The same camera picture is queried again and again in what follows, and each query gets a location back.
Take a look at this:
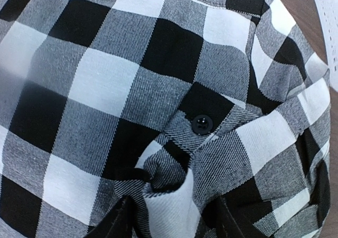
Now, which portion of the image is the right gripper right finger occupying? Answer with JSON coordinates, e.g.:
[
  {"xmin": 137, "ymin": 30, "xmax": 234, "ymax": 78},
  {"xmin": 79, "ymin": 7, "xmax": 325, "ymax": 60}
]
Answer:
[{"xmin": 205, "ymin": 196, "xmax": 242, "ymax": 237}]

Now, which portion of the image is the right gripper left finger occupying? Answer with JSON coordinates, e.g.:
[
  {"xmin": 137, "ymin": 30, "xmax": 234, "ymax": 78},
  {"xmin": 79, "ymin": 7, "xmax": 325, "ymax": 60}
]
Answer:
[{"xmin": 87, "ymin": 196, "xmax": 144, "ymax": 238}]

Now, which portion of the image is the black white checkered shirt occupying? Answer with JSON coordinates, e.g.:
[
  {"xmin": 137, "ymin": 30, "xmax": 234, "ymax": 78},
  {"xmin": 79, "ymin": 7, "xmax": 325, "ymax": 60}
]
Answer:
[{"xmin": 1, "ymin": 0, "xmax": 331, "ymax": 237}]

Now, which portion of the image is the white plastic basket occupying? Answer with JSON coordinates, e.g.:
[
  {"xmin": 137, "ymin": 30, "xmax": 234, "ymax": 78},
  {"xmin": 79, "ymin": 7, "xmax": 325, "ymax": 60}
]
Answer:
[{"xmin": 314, "ymin": 0, "xmax": 338, "ymax": 90}]

